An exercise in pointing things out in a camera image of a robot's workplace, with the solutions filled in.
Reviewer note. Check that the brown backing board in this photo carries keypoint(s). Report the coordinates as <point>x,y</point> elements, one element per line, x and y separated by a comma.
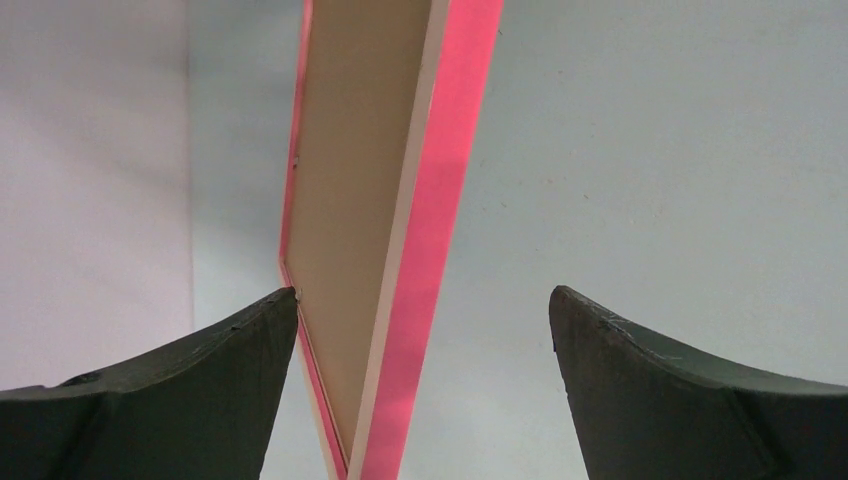
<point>358,125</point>

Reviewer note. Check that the orange wooden picture frame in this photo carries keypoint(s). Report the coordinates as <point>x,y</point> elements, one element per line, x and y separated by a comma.
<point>460,43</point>

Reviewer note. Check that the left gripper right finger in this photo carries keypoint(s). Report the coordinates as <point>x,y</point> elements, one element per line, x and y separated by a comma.
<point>646,406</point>

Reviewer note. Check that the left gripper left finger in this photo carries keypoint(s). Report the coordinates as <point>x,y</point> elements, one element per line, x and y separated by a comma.
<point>200,407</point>

